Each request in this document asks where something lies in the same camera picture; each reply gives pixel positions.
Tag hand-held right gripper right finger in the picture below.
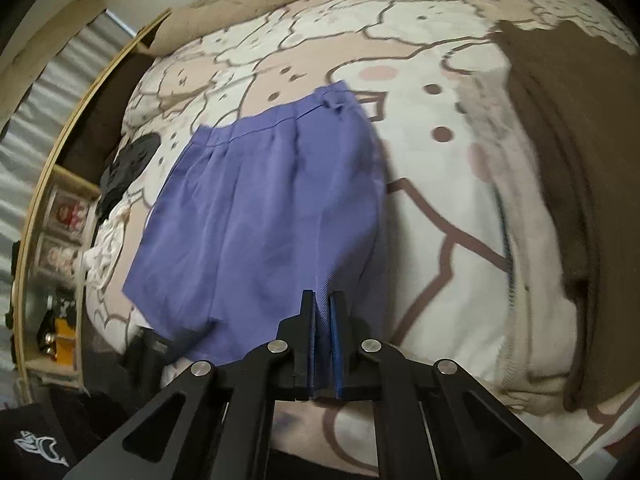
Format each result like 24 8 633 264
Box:
327 290 583 480

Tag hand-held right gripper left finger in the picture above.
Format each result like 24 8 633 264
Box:
62 290 321 480

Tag purple shorts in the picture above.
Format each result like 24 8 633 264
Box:
122 80 388 366

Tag beige fleece garment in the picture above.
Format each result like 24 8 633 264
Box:
455 75 596 416

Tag white garment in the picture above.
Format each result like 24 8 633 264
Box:
80 195 151 291

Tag yellow box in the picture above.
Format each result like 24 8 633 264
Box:
54 317 76 366

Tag black garment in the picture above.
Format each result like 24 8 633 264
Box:
97 134 161 216

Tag pink figurine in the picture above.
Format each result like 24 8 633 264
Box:
40 240 81 283

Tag red and white figurine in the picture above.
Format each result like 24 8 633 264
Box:
52 195 88 238

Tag black cloth with white logo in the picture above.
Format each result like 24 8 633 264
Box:
0 400 76 480

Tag grey-brown garment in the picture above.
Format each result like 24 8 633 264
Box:
487 20 640 413

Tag wooden shelf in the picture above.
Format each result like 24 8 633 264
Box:
12 7 173 391

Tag grey ribbed curtain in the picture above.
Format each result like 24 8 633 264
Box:
0 10 141 411

